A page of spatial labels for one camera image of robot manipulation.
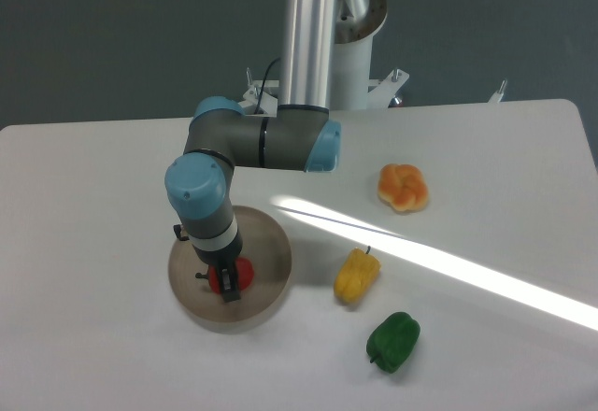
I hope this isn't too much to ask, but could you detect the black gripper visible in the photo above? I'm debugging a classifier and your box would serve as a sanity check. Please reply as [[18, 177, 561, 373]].
[[173, 223, 243, 303]]

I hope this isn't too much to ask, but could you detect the red toy bell pepper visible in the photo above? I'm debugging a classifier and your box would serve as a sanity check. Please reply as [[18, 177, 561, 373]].
[[195, 257, 254, 294]]

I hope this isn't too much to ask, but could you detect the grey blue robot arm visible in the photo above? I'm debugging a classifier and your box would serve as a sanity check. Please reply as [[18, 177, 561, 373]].
[[164, 0, 387, 302]]

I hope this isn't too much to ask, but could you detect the beige round plate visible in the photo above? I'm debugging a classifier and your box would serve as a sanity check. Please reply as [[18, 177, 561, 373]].
[[168, 205, 292, 333]]

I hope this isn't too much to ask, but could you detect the yellow toy bell pepper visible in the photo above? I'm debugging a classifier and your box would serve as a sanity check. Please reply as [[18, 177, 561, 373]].
[[334, 247, 381, 305]]

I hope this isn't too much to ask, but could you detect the green toy bell pepper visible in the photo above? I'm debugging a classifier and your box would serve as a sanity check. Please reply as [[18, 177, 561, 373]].
[[366, 312, 420, 374]]

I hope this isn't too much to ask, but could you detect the orange knotted bread roll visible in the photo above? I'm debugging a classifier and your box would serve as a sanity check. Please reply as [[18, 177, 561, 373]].
[[377, 163, 429, 212]]

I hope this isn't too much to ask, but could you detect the black cable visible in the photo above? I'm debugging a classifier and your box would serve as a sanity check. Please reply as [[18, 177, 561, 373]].
[[254, 57, 283, 114]]

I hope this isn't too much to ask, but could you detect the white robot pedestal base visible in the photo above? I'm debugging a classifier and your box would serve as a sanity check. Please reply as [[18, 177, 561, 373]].
[[193, 0, 510, 118]]

